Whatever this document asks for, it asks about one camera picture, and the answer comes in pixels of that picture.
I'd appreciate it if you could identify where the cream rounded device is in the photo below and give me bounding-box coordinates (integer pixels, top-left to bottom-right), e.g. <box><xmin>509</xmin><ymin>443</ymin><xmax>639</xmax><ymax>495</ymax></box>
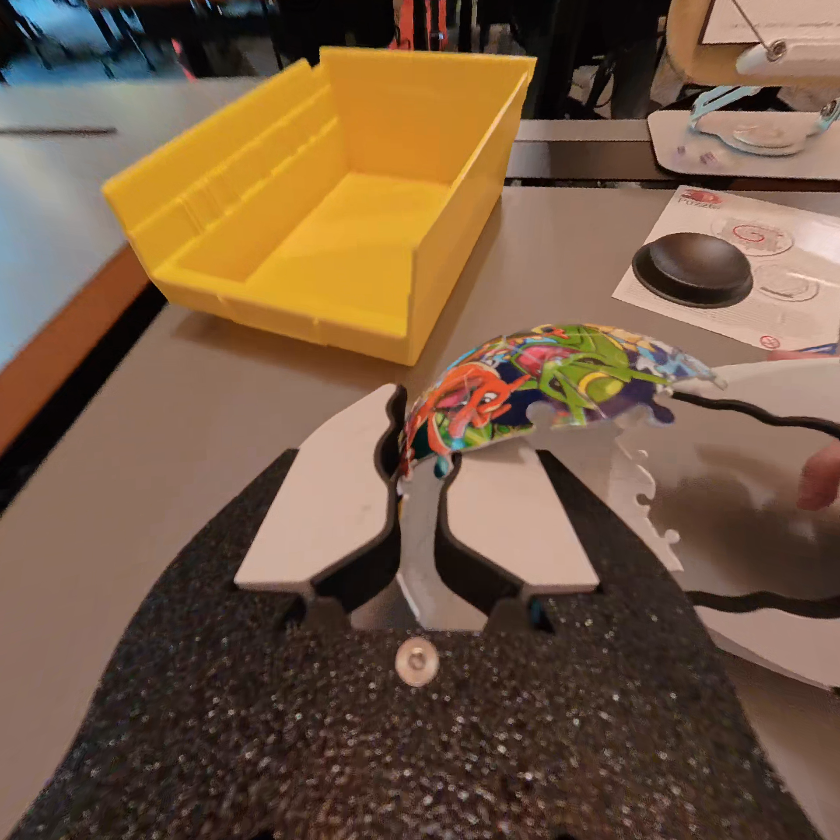
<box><xmin>666</xmin><ymin>0</ymin><xmax>840</xmax><ymax>142</ymax></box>

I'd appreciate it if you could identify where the yellow plastic bin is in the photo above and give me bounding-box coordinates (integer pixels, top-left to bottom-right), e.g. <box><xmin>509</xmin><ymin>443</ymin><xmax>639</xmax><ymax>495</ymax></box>
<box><xmin>101</xmin><ymin>46</ymin><xmax>538</xmax><ymax>367</ymax></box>

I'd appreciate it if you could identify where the partly built puzzle ball shell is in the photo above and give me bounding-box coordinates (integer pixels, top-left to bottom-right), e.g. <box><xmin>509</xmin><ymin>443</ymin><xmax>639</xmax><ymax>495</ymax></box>
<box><xmin>394</xmin><ymin>320</ymin><xmax>731</xmax><ymax>631</ymax></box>

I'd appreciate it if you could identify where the grey desk with wooden edge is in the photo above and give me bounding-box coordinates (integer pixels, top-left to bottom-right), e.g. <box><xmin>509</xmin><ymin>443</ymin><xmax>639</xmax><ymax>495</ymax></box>
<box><xmin>0</xmin><ymin>77</ymin><xmax>277</xmax><ymax>454</ymax></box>

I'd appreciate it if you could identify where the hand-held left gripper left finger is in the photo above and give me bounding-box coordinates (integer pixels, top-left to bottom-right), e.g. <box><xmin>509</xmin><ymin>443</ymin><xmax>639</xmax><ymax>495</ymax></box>
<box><xmin>234</xmin><ymin>382</ymin><xmax>405</xmax><ymax>616</ymax></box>

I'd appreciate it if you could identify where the white instruction leaflet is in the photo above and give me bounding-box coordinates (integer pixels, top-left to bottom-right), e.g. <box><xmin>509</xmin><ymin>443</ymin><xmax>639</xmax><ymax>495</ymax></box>
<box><xmin>610</xmin><ymin>185</ymin><xmax>840</xmax><ymax>358</ymax></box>

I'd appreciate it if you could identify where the white mat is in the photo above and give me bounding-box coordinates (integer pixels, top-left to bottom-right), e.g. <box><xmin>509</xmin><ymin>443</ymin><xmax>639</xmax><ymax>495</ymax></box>
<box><xmin>646</xmin><ymin>108</ymin><xmax>840</xmax><ymax>181</ymax></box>

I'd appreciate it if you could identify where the black round puzzle stand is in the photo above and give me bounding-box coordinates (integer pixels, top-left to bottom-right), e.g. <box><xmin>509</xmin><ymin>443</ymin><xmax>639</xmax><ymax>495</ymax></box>
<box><xmin>631</xmin><ymin>231</ymin><xmax>754</xmax><ymax>309</ymax></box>

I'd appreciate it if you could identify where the person's right hand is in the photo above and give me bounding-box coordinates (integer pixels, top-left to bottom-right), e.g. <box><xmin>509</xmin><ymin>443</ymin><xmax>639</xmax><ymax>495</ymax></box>
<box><xmin>796</xmin><ymin>438</ymin><xmax>840</xmax><ymax>511</ymax></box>

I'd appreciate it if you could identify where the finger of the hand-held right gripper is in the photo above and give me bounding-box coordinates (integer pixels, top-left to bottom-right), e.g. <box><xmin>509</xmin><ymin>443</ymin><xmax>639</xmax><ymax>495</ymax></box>
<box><xmin>668</xmin><ymin>356</ymin><xmax>840</xmax><ymax>439</ymax></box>
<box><xmin>686</xmin><ymin>589</ymin><xmax>840</xmax><ymax>691</ymax></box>

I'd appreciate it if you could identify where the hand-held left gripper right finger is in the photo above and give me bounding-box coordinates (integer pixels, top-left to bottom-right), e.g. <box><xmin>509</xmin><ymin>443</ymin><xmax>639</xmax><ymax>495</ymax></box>
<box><xmin>433</xmin><ymin>448</ymin><xmax>601</xmax><ymax>621</ymax></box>

